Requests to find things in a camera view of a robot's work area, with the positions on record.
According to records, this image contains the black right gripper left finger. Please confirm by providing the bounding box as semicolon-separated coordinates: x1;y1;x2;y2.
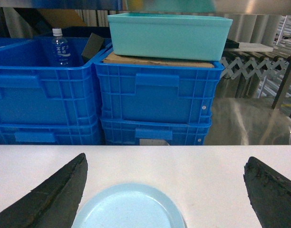
0;153;88;228

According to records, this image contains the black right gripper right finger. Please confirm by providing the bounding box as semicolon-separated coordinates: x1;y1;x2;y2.
243;156;291;228

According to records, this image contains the light blue round plate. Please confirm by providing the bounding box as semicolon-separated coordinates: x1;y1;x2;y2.
72;183;185;228

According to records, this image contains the lower middle blue crate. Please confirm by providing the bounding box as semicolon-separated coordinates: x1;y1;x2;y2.
0;121;103;145

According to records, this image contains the lower right blue crate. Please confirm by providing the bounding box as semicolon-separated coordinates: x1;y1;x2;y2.
100;117;212;145

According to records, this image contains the blue crate with bottle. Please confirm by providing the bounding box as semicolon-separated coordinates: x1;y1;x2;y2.
0;37;101;127

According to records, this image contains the blue crate under teal tub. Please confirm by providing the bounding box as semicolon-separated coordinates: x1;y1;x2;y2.
95;50;224;125

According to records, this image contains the expandable roller conveyor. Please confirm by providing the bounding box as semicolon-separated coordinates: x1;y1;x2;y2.
220;47;291;80

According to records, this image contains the clear water bottle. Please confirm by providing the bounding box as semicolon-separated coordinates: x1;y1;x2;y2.
51;28;72;67

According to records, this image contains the white board on conveyor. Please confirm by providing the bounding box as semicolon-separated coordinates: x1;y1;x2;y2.
224;42;273;52

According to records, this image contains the brown cardboard sheet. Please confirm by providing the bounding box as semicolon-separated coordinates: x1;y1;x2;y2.
103;51;214;68

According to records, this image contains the black foam block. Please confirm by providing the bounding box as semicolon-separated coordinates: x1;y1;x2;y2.
81;33;105;63

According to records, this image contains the teal plastic tub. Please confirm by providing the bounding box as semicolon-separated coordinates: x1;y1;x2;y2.
107;13;233;61

